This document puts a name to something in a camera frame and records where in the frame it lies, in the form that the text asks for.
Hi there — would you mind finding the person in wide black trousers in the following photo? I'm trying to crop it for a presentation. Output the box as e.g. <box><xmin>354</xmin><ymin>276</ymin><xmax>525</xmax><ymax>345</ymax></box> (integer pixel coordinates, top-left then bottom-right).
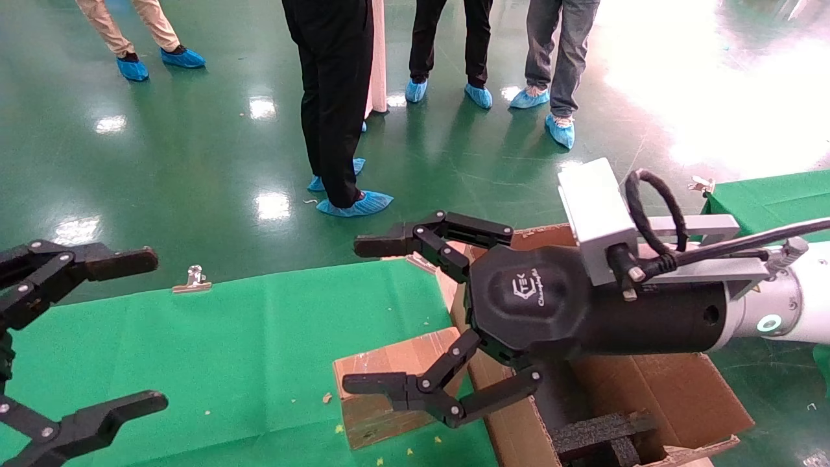
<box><xmin>282</xmin><ymin>0</ymin><xmax>395</xmax><ymax>218</ymax></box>

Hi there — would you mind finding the black foam insert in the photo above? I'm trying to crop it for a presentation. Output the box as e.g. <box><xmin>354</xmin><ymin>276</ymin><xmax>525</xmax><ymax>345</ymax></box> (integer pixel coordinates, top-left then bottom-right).
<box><xmin>551</xmin><ymin>412</ymin><xmax>657</xmax><ymax>467</ymax></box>

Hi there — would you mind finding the green cloth on side table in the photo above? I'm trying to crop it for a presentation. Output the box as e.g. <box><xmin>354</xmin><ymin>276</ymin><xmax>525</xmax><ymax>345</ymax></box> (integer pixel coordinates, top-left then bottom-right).
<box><xmin>700</xmin><ymin>170</ymin><xmax>830</xmax><ymax>244</ymax></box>

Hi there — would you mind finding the person in beige trousers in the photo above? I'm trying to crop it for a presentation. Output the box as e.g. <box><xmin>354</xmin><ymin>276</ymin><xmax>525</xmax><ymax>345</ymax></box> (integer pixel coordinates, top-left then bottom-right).
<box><xmin>75</xmin><ymin>0</ymin><xmax>207</xmax><ymax>82</ymax></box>

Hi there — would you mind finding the white pillar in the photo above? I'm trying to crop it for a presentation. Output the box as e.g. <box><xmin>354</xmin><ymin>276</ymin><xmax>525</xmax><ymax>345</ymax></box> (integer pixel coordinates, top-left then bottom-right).
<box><xmin>365</xmin><ymin>0</ymin><xmax>388</xmax><ymax>119</ymax></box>

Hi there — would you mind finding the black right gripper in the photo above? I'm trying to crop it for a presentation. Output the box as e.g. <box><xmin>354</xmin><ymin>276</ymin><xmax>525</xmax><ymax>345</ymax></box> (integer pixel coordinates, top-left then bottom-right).
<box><xmin>342</xmin><ymin>210</ymin><xmax>728</xmax><ymax>429</ymax></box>

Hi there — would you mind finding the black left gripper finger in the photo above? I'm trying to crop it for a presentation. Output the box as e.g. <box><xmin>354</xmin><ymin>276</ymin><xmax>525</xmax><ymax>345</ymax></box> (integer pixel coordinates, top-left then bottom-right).
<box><xmin>0</xmin><ymin>240</ymin><xmax>160</xmax><ymax>331</ymax></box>
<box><xmin>0</xmin><ymin>390</ymin><xmax>169</xmax><ymax>467</ymax></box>

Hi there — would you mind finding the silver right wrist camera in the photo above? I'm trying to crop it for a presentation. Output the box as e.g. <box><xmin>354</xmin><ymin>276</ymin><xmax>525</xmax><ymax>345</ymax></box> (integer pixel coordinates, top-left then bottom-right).
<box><xmin>558</xmin><ymin>157</ymin><xmax>772</xmax><ymax>300</ymax></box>

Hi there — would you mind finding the person in slim black trousers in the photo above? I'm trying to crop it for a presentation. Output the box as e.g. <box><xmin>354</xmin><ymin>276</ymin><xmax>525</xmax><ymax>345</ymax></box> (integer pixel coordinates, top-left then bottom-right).
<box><xmin>405</xmin><ymin>0</ymin><xmax>493</xmax><ymax>110</ymax></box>

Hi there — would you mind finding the person in grey jeans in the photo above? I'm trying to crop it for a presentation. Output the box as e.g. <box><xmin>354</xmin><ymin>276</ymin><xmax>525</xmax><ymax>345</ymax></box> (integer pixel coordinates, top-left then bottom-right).
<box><xmin>509</xmin><ymin>0</ymin><xmax>602</xmax><ymax>150</ymax></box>

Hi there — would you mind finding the large open cardboard carton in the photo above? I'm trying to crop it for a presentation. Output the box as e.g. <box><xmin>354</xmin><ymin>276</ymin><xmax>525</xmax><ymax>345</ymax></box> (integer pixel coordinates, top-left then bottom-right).
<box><xmin>434</xmin><ymin>224</ymin><xmax>756</xmax><ymax>467</ymax></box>

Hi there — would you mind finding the small cardboard box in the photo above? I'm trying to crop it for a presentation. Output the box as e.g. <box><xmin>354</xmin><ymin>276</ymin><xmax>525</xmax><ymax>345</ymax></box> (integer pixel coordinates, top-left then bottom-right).
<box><xmin>333</xmin><ymin>328</ymin><xmax>480</xmax><ymax>450</ymax></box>

